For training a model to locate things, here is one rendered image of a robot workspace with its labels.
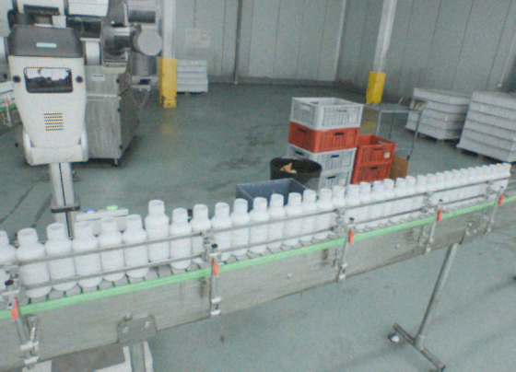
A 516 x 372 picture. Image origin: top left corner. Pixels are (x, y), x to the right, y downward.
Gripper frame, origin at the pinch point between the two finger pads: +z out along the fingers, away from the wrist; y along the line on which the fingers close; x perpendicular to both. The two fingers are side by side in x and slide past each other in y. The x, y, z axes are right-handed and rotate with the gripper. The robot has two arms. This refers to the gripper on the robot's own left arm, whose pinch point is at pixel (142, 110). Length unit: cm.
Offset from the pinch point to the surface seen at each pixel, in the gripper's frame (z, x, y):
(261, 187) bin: 47, -63, 46
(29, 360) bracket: 51, 32, -26
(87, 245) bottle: 28.0, 16.8, -18.0
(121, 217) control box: 29.8, 7.2, -2.3
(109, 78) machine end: 29, -21, 348
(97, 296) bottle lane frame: 41.3, 16.0, -20.4
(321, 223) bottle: 34, -52, -17
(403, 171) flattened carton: 101, -312, 163
